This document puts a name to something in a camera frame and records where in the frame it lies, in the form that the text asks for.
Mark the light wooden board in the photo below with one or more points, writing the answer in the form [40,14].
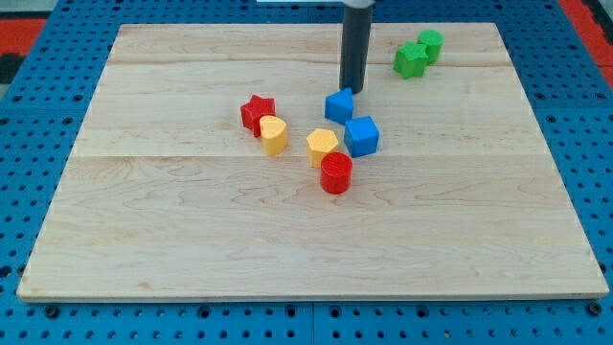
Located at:
[167,197]

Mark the red cylinder block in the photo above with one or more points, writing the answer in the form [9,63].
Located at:
[336,173]

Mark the yellow hexagon block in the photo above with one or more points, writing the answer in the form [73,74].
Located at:
[320,142]

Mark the yellow heart block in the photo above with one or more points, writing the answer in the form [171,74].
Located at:
[274,134]

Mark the blue cube block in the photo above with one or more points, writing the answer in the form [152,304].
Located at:
[361,136]

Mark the blue pentagon block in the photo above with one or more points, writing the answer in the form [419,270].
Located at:
[339,106]

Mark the red star block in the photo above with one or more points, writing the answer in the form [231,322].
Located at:
[252,111]

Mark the green star block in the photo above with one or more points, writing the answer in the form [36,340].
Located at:
[411,60]

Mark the green cylinder block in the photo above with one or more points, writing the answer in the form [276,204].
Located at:
[433,41]

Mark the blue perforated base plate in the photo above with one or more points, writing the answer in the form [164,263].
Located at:
[565,74]

